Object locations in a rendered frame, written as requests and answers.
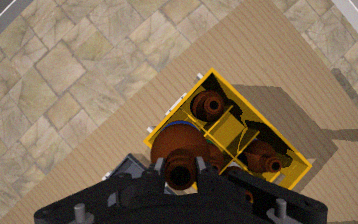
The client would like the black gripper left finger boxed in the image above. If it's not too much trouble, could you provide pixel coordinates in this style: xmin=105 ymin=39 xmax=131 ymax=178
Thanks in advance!
xmin=34 ymin=158 xmax=166 ymax=224

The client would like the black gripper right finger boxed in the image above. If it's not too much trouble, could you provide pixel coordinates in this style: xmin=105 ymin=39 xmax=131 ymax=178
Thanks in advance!
xmin=195 ymin=157 xmax=328 ymax=224

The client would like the yellow bottle crate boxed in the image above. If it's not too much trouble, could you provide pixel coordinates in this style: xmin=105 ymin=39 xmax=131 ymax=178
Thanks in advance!
xmin=143 ymin=68 xmax=312 ymax=190

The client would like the grey square tray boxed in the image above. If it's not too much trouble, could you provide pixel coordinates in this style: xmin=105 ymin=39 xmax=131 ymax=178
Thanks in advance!
xmin=105 ymin=153 xmax=177 ymax=206

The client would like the brown bottle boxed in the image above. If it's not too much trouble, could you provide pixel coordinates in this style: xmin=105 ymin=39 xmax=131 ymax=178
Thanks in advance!
xmin=206 ymin=139 xmax=224 ymax=174
xmin=220 ymin=161 xmax=253 ymax=202
xmin=237 ymin=138 xmax=282 ymax=173
xmin=150 ymin=120 xmax=210 ymax=191
xmin=190 ymin=90 xmax=224 ymax=122

